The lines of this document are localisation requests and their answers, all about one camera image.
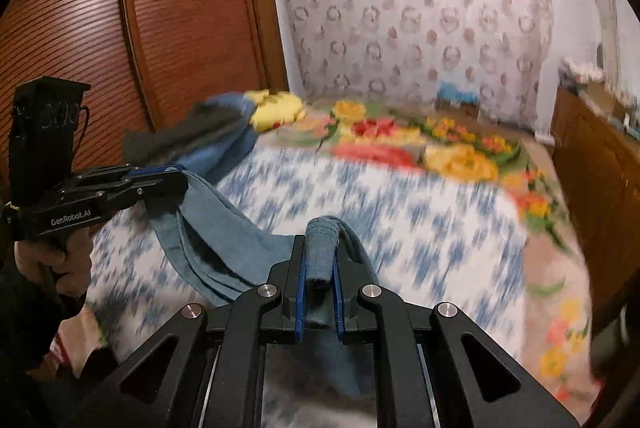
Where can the dark grey folded pants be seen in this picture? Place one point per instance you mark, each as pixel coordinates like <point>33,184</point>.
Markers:
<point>200,128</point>

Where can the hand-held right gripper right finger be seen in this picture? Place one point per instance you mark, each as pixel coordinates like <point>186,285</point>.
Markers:
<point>340,308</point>

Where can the cardboard box with blue contents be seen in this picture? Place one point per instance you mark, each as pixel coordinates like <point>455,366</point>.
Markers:
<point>457,100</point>

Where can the white blue-floral mat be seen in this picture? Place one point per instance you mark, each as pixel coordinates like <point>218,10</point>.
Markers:
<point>425,233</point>

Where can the blue-grey pants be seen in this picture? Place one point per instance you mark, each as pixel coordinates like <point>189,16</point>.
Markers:
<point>225,238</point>

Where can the yellow plush toy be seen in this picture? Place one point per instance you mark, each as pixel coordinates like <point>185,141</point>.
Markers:
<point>277,110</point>

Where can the wooden sideboard cabinet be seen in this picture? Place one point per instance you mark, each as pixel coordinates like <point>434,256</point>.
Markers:
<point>590,158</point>

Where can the stack of folded patterned cloths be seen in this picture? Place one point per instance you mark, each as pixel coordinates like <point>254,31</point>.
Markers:
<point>580,68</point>

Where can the person's left hand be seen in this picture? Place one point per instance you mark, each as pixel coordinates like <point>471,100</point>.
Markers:
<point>75,280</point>

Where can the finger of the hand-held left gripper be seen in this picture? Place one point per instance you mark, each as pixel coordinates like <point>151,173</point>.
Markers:
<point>130,175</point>
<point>150,195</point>

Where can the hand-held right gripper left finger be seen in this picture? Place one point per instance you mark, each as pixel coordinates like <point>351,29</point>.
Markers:
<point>300,303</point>

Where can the brown slatted wardrobe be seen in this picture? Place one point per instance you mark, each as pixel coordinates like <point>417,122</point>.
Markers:
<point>175,8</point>

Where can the person's left forearm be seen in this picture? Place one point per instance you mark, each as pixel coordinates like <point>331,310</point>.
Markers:
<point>30,338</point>

